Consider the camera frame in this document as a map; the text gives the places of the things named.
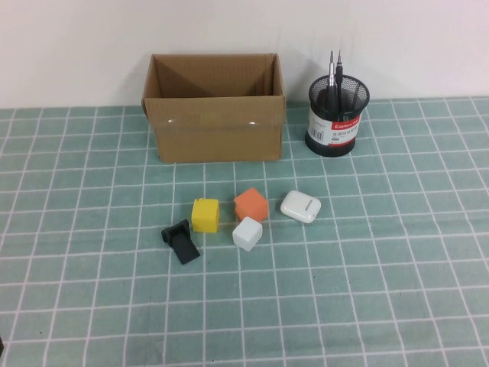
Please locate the orange cube block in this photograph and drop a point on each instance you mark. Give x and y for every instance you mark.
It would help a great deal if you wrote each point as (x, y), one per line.
(250, 204)

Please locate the white cube block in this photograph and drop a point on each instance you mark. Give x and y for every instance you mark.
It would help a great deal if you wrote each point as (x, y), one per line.
(246, 233)

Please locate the yellow cube block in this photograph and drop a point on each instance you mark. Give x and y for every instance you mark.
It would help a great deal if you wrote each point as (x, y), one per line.
(206, 218)

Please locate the white earbuds case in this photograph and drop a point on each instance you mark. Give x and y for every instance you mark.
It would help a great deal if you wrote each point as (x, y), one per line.
(300, 206)

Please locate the brown cardboard box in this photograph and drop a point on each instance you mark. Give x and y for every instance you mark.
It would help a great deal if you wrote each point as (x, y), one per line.
(217, 130)

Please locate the black mesh pen holder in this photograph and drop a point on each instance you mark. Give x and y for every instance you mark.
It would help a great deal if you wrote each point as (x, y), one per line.
(336, 134)

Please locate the green grid tablecloth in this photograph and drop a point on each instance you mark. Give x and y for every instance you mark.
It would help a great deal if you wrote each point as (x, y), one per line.
(114, 306)

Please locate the black plastic bracket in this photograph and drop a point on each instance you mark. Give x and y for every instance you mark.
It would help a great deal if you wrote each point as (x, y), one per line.
(183, 244)

